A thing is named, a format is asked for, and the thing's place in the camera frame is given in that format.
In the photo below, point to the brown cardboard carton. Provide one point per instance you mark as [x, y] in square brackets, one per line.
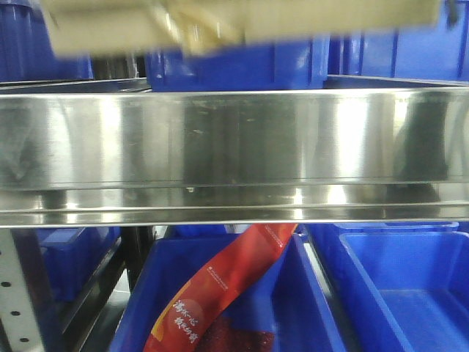
[199, 27]

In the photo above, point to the white perforated shelf upright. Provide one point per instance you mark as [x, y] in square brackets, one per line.
[17, 310]

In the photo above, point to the blue bin with red bag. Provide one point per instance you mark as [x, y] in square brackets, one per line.
[286, 307]

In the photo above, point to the blue bin upper middle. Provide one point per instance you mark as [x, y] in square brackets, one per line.
[285, 65]

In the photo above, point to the red printed snack bag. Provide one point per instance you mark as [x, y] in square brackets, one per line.
[221, 280]

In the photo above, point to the blue bin lower left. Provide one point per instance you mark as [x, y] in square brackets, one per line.
[71, 256]

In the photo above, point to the empty blue plastic bin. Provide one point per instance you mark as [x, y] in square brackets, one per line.
[404, 288]

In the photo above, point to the blue bin upper right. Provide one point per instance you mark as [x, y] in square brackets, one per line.
[438, 52]

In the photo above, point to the blue bin upper left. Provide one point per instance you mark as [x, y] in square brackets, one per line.
[26, 52]

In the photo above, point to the black shelf frame post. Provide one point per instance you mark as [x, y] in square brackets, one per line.
[136, 244]

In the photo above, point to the stainless steel shelf rail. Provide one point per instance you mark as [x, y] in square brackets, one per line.
[117, 153]

